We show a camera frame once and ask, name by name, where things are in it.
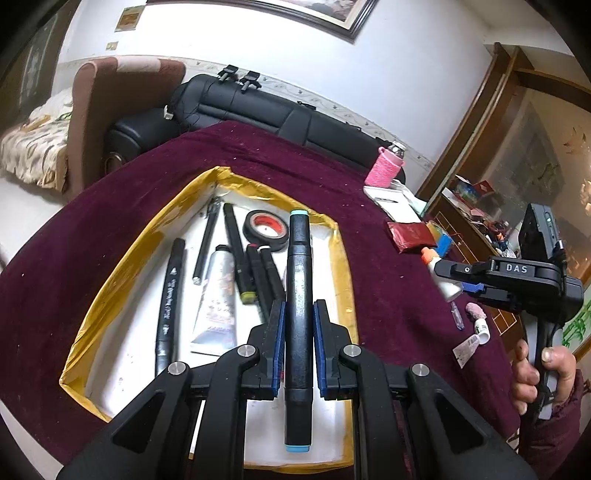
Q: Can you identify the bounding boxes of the person's right forearm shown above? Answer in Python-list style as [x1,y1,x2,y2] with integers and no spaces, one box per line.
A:
[519,369,591,480]

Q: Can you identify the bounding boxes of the white printed tube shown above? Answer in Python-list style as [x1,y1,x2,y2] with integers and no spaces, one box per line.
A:
[190,244,241,357]

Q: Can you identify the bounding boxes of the thin black pen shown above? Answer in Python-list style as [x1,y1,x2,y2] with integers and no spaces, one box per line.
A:
[193,198,221,284]

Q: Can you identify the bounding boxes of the black tape roll red core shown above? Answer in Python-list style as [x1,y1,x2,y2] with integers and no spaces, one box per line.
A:
[243,210,289,252]

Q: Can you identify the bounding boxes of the brown armchair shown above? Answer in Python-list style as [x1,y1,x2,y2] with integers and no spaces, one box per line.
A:
[65,56,187,201]

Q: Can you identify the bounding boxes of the white foam box yellow tape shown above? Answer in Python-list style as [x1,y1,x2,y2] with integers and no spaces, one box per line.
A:
[59,166,361,472]

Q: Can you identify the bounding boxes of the person's right hand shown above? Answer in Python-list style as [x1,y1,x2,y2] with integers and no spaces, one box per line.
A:
[510,339,578,416]

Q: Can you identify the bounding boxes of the pale green packet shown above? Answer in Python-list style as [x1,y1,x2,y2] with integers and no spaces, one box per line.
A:
[406,189,428,215]

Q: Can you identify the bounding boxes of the black marker red cap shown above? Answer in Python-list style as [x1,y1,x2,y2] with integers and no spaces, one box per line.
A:
[246,244,273,324]

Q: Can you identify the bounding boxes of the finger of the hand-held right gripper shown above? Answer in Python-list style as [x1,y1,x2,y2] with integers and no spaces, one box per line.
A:
[435,258,491,283]
[461,281,497,301]

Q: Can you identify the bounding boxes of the small white tube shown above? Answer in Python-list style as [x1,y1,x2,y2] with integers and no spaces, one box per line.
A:
[452,335,486,370]

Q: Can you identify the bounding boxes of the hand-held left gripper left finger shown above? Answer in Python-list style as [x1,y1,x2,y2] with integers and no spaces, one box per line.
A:
[58,299,286,480]

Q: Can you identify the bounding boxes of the pink knitted bottle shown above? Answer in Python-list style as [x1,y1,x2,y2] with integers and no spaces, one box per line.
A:
[365,142,408,188]

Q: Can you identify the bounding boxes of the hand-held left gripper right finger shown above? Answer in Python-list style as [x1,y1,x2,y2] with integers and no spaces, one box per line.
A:
[313,299,539,480]

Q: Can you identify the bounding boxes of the wooden glass cabinet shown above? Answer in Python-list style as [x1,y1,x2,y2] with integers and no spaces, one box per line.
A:
[416,41,591,352]

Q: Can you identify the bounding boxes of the framed wall picture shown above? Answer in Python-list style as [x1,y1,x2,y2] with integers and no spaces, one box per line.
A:
[147,0,380,44]

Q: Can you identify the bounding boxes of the red packet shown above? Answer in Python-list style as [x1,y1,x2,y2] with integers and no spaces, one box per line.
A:
[387,220,437,254]

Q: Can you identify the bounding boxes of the white glue bottle orange cap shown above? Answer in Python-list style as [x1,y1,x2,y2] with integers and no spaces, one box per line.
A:
[421,247,462,303]

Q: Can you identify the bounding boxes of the white booklet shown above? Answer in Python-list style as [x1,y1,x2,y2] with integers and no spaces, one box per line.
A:
[363,184,419,222]

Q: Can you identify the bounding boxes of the black marker yellow end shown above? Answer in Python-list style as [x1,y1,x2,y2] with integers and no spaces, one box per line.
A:
[223,203,257,305]

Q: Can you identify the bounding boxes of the patterned beige blanket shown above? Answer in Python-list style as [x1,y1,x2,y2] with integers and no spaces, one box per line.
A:
[0,87,75,191]

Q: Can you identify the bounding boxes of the black marker teal caps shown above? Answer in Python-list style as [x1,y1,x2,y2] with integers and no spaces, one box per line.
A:
[283,209,315,454]

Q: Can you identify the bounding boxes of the pile of shelf clutter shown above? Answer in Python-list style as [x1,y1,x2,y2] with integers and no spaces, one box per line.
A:
[441,175,522,259]

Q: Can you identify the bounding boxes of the black marker white print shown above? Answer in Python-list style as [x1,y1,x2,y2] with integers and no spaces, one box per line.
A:
[156,239,186,377]

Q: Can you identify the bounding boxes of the small wall plaque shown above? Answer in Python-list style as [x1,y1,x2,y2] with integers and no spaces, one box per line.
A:
[115,6,141,32]

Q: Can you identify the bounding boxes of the green bamboo painting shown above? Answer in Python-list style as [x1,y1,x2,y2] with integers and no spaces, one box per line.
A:
[561,302,591,352]

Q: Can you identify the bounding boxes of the yellow and blue box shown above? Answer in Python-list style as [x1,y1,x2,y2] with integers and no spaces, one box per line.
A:
[426,220,454,257]

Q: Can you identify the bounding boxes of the black leather sofa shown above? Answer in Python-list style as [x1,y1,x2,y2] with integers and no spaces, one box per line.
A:
[107,73,407,185]

